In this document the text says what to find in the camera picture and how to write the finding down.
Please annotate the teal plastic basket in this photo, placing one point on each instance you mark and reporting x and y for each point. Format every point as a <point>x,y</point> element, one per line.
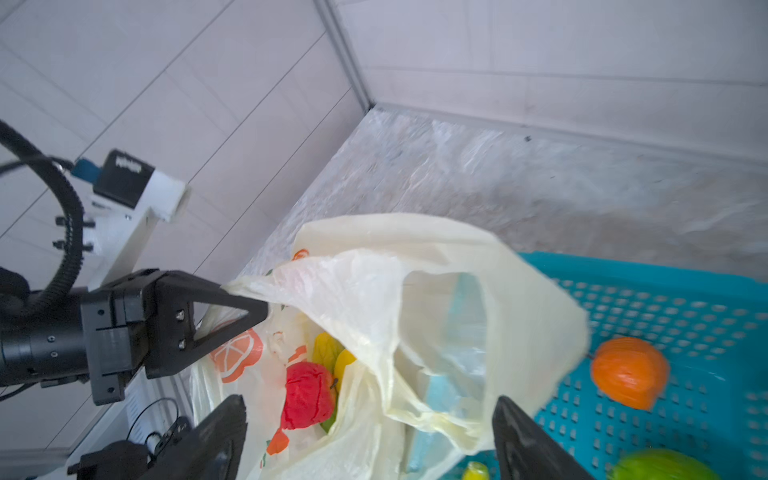
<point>711,328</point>

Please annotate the left aluminium corner post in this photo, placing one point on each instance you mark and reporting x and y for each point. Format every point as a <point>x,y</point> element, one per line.
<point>342,46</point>

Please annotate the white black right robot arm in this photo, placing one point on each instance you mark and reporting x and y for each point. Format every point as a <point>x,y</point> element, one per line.
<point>119,460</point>

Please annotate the yellow bumpy fruit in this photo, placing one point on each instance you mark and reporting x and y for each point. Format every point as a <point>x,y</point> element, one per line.
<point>331,353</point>

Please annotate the orange fruit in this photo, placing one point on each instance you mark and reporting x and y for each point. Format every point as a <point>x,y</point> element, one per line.
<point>630,371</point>

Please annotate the cream fruit-print plastic bag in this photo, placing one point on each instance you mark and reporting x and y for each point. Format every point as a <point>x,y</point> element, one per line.
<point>442,319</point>

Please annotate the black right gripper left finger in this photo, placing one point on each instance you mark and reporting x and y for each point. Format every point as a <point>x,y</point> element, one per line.
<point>211,450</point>

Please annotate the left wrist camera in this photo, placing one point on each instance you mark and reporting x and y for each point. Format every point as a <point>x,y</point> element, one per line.
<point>129,197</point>

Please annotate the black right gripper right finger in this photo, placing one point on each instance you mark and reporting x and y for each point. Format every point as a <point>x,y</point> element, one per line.
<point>525,451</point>

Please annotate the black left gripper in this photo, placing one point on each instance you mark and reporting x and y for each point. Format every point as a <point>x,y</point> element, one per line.
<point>104,337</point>

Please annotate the green fruit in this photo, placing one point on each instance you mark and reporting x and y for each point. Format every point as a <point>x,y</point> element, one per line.
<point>660,464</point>

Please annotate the red fruit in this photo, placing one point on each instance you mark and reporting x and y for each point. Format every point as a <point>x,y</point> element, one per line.
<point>310,396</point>

